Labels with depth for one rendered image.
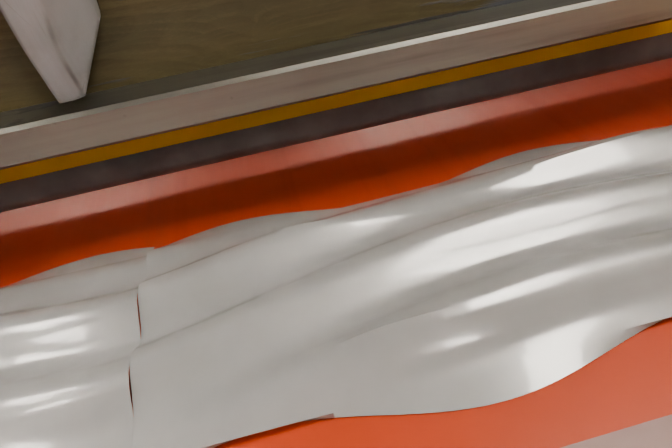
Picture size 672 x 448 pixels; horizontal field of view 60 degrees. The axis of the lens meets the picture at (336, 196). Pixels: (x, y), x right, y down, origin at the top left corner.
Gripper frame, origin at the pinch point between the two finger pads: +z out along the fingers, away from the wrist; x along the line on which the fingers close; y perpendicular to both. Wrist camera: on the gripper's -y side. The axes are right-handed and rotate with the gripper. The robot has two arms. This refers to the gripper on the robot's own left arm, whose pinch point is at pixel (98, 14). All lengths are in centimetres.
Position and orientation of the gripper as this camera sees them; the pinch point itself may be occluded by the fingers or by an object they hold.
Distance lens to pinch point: 17.8
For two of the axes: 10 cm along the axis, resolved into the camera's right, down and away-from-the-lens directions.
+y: -9.7, 2.4, -1.0
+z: 1.5, 8.3, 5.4
